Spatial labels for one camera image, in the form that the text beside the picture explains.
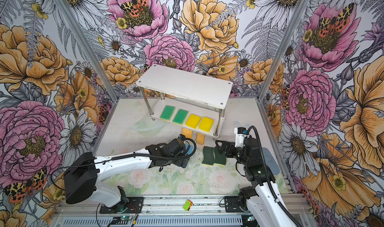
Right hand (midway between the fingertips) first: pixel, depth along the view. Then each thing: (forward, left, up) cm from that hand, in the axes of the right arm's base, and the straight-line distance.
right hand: (222, 147), depth 76 cm
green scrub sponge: (+31, +32, -8) cm, 45 cm away
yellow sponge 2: (+21, +6, -9) cm, 24 cm away
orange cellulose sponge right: (+14, +10, -15) cm, 22 cm away
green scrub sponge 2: (+27, +23, -8) cm, 36 cm away
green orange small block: (-22, +18, -15) cm, 32 cm away
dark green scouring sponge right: (+1, 0, -15) cm, 15 cm away
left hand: (-1, +22, -10) cm, 25 cm away
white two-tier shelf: (+18, +17, +17) cm, 30 cm away
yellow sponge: (+24, +15, -10) cm, 30 cm away
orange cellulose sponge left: (+18, +18, -15) cm, 30 cm away
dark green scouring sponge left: (+3, +6, -15) cm, 17 cm away
